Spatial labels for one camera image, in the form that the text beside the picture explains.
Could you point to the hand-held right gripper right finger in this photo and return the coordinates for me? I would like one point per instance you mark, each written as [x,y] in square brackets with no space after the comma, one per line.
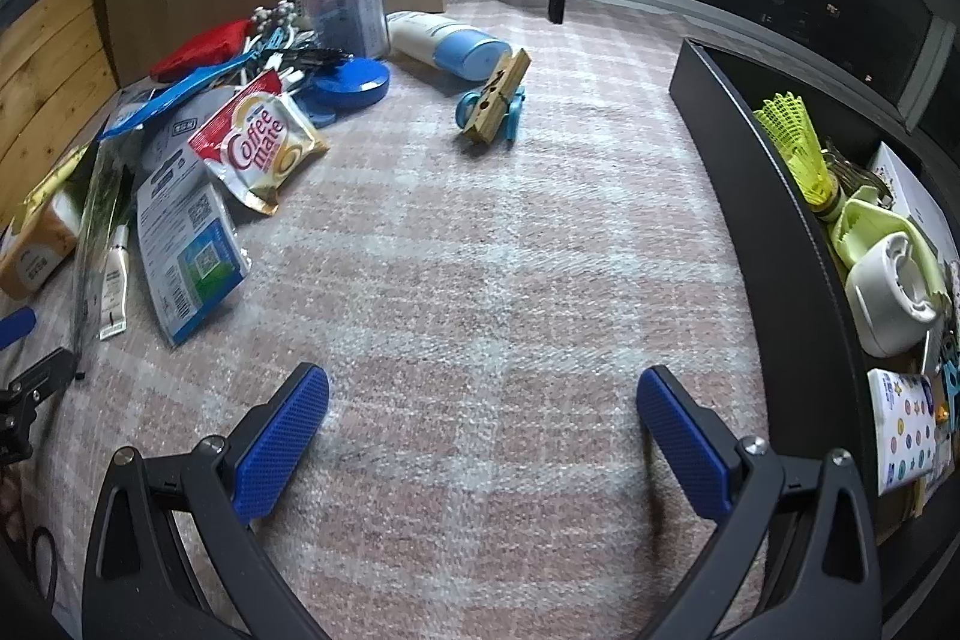
[682,437]

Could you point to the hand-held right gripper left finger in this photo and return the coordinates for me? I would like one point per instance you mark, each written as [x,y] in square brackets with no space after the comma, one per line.
[281,437]

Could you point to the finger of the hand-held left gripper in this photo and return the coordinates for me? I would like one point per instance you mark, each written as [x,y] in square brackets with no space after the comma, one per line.
[15,326]
[41,377]

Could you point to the blue toothbrush package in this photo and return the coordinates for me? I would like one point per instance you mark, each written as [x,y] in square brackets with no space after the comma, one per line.
[172,89]

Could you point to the coffee creamer packet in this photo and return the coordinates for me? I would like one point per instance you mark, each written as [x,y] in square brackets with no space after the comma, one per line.
[255,149]

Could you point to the black container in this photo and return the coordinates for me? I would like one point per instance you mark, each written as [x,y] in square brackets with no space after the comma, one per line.
[720,108]

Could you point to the blue plastic clip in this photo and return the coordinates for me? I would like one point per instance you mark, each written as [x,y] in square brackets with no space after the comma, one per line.
[514,115]
[951,374]

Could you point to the wooden clothespin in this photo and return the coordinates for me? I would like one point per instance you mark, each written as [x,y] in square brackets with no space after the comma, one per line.
[495,93]

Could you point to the white lotion bottle blue cap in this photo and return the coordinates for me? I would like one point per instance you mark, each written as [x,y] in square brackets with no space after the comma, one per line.
[427,36]

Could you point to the orange packet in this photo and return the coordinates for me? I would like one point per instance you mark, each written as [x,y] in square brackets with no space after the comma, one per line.
[34,257]

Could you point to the clear bag white tube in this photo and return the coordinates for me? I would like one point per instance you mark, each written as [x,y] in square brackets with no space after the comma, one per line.
[112,280]

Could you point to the yellow green packet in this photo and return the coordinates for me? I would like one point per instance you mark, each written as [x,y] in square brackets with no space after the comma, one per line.
[56,179]

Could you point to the white blue printed packet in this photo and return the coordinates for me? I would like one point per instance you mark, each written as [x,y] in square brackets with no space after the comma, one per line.
[187,250]

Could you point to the sticker print tissue pack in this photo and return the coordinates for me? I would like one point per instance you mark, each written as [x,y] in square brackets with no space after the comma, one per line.
[904,430]

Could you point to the grey white flat packet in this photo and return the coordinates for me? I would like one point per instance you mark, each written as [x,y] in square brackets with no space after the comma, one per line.
[169,149]

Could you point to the white round plastic case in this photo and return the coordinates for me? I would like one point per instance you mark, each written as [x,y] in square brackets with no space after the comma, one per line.
[877,302]

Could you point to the wooden plank headboard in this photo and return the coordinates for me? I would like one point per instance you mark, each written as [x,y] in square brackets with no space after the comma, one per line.
[45,63]

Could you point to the pale green plastic clip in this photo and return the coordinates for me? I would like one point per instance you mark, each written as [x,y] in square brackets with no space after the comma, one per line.
[862,220]

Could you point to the yellow shuttlecock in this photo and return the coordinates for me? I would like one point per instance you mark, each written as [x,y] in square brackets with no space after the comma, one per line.
[802,153]

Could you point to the silver metal clips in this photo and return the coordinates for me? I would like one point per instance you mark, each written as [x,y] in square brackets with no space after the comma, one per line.
[851,175]

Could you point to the red fabric pouch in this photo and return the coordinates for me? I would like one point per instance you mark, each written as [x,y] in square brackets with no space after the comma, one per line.
[199,48]

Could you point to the white cardboard box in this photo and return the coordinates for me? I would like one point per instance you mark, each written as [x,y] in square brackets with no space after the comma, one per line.
[900,175]

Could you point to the blue round lid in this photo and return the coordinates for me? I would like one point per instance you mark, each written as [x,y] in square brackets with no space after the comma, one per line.
[352,81]

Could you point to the clear blue plastic box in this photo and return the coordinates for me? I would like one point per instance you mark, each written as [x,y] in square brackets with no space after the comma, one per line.
[345,14]

